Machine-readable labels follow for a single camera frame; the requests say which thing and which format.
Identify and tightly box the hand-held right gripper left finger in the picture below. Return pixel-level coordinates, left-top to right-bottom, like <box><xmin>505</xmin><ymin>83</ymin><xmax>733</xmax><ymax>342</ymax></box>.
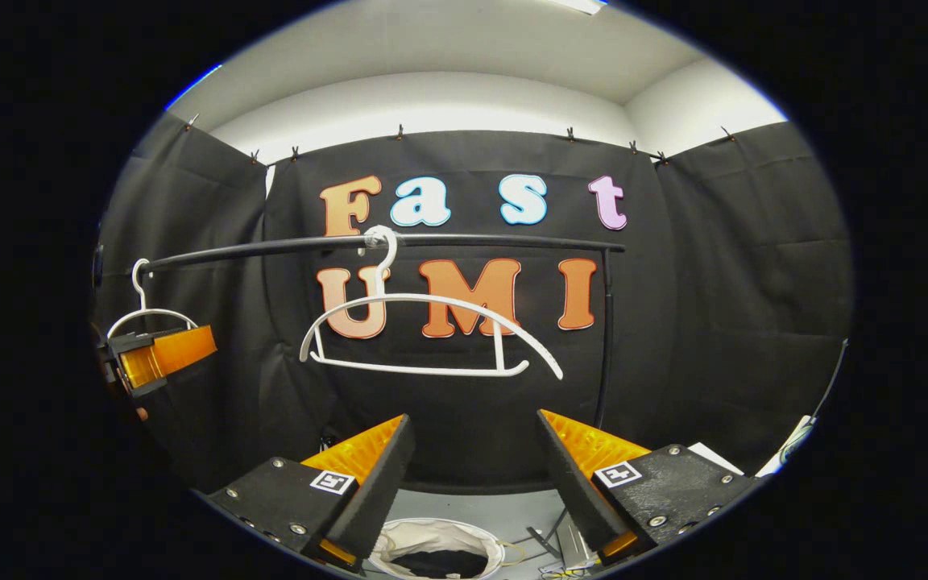
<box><xmin>208</xmin><ymin>414</ymin><xmax>416</xmax><ymax>569</ymax></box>

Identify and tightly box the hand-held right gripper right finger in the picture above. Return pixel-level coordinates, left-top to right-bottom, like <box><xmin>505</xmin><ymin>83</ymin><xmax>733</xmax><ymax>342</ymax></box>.
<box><xmin>536</xmin><ymin>409</ymin><xmax>759</xmax><ymax>565</ymax></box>

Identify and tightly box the white laundry hamper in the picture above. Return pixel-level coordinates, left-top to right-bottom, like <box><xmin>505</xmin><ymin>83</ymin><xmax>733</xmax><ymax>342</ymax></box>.
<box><xmin>367</xmin><ymin>518</ymin><xmax>507</xmax><ymax>580</ymax></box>

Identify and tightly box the white hanger with crossbar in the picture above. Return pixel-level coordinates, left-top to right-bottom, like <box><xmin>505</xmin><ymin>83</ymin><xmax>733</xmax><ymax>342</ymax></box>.
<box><xmin>300</xmin><ymin>226</ymin><xmax>564</xmax><ymax>381</ymax></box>

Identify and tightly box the bare white plastic hanger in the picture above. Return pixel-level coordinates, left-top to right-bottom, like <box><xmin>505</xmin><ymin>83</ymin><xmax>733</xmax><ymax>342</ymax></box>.
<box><xmin>106</xmin><ymin>258</ymin><xmax>199</xmax><ymax>339</ymax></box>

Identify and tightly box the white flat sheet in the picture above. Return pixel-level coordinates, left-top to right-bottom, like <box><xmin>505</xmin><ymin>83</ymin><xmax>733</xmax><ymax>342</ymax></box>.
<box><xmin>688</xmin><ymin>441</ymin><xmax>743</xmax><ymax>476</ymax></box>

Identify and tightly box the row of black backdrop clips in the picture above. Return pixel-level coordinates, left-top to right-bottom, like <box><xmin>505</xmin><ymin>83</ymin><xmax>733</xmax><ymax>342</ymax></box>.
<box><xmin>182</xmin><ymin>113</ymin><xmax>739</xmax><ymax>166</ymax></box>

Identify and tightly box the thin white cable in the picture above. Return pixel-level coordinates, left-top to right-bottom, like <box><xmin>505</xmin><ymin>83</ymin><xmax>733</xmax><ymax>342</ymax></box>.
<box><xmin>758</xmin><ymin>338</ymin><xmax>847</xmax><ymax>476</ymax></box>

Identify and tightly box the black clothes rack rail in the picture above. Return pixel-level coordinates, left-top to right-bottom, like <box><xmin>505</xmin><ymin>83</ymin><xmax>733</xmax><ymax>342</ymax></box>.
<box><xmin>138</xmin><ymin>234</ymin><xmax>626</xmax><ymax>432</ymax></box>

